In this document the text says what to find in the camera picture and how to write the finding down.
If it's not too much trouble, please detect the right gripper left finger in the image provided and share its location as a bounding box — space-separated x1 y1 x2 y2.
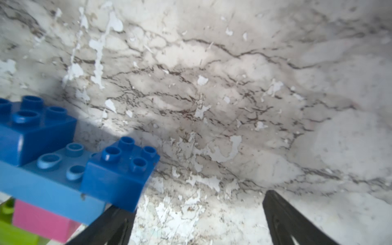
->
66 206 137 245

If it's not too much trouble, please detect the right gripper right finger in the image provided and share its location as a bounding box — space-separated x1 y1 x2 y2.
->
262 190 337 245

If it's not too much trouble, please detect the small blue lego brick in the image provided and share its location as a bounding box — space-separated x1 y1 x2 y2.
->
80 136 160 212

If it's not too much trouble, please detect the pink lego brick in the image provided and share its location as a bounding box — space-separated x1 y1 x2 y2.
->
12 200 81 243

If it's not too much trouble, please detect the long light blue lego brick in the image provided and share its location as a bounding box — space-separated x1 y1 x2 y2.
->
1 143 106 225

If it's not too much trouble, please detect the green lego brick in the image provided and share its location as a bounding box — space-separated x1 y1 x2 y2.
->
1 198 50 245

